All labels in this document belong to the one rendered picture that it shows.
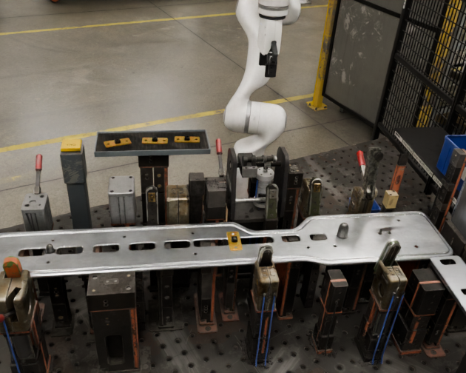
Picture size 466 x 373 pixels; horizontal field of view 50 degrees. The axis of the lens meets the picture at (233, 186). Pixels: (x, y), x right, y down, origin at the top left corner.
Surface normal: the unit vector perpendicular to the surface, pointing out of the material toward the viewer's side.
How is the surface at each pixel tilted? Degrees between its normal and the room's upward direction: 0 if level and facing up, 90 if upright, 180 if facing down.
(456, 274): 0
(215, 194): 90
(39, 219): 90
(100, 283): 0
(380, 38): 89
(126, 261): 0
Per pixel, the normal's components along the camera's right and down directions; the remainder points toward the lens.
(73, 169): 0.15, 0.56
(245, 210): 0.06, -0.83
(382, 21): -0.88, 0.20
